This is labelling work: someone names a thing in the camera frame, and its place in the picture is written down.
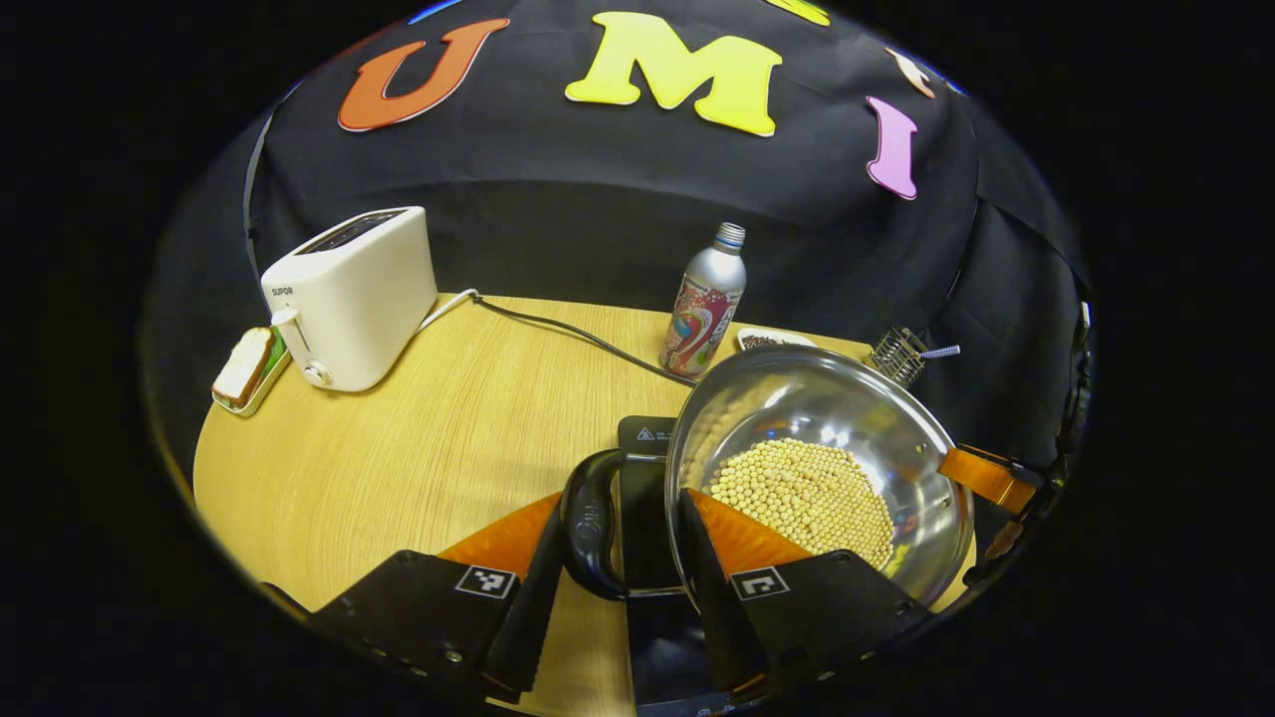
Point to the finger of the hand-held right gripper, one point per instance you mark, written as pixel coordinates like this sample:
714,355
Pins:
981,476

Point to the pale green rectangular plate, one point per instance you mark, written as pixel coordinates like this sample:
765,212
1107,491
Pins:
269,386

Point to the silver drink bottle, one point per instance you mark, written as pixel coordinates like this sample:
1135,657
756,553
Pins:
707,299

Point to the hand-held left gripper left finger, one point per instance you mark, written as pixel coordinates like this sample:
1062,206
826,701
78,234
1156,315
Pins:
528,617

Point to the small white snack dish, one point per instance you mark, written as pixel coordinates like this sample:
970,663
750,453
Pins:
772,340

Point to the pile of soybeans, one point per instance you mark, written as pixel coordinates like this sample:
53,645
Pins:
807,503

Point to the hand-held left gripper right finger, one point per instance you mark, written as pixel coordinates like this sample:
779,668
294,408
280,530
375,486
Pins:
717,617

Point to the white toaster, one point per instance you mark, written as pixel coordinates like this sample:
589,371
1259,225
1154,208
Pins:
359,299

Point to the black induction cooktop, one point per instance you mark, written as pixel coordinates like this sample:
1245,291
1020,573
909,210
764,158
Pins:
662,647

